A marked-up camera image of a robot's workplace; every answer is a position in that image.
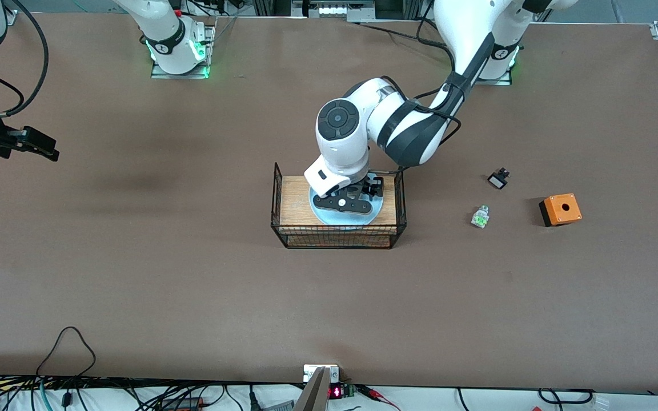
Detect grey metal camera bar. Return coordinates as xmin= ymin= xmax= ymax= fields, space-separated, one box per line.
xmin=294 ymin=367 xmax=330 ymax=411

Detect red test leads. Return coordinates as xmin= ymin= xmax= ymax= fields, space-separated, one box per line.
xmin=358 ymin=385 xmax=402 ymax=411

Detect black coiled cable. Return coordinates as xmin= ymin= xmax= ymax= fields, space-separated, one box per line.
xmin=537 ymin=388 xmax=596 ymax=405

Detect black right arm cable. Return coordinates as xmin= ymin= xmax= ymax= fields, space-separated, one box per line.
xmin=0 ymin=0 xmax=50 ymax=118

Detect light blue round plate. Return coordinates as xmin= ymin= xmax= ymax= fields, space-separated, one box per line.
xmin=310 ymin=183 xmax=384 ymax=227

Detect white electronic unit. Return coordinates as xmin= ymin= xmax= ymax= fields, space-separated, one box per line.
xmin=292 ymin=0 xmax=376 ymax=22

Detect black cable on table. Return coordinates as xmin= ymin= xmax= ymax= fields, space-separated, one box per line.
xmin=358 ymin=22 xmax=450 ymax=47

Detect black power adapter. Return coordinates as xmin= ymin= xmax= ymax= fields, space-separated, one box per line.
xmin=161 ymin=397 xmax=204 ymax=411

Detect black looped cable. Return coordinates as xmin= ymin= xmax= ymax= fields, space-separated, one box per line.
xmin=36 ymin=327 xmax=97 ymax=377

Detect white mount plate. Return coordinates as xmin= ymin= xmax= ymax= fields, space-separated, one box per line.
xmin=304 ymin=364 xmax=339 ymax=382

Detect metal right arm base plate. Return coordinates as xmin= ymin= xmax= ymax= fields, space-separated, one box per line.
xmin=151 ymin=23 xmax=216 ymax=79

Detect orange button enclosure box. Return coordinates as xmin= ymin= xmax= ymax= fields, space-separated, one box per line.
xmin=539 ymin=193 xmax=583 ymax=228

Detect wooden board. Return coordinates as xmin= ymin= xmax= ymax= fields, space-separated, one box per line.
xmin=279 ymin=176 xmax=396 ymax=247

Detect black wire basket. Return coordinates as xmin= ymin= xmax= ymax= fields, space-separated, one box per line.
xmin=271 ymin=162 xmax=407 ymax=249

